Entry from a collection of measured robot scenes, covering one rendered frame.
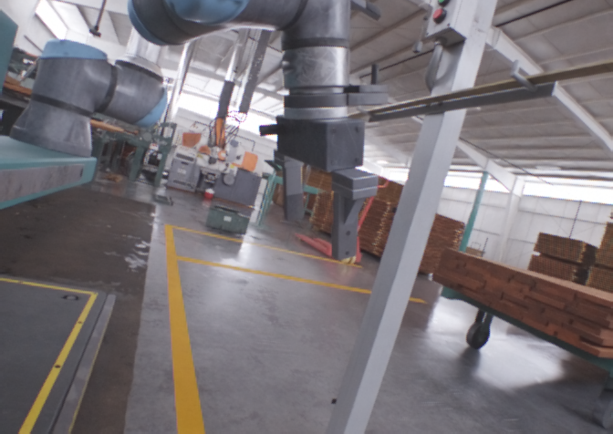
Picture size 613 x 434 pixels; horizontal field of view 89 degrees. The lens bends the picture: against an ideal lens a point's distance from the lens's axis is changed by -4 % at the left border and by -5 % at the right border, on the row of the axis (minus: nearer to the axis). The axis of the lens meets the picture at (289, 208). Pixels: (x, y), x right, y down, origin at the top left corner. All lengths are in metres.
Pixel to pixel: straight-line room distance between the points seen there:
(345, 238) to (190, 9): 0.26
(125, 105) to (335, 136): 0.61
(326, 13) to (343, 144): 0.13
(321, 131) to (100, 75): 0.59
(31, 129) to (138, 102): 0.22
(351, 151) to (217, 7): 0.18
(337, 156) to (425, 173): 0.44
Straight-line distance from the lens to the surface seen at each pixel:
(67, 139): 0.81
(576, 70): 0.63
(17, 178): 0.49
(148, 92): 0.87
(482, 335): 2.89
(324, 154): 0.34
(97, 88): 0.83
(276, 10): 0.33
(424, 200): 0.77
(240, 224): 4.17
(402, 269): 0.77
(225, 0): 0.30
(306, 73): 0.36
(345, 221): 0.36
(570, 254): 10.48
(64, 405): 0.63
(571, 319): 2.04
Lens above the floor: 0.72
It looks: 3 degrees down
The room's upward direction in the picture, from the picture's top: 16 degrees clockwise
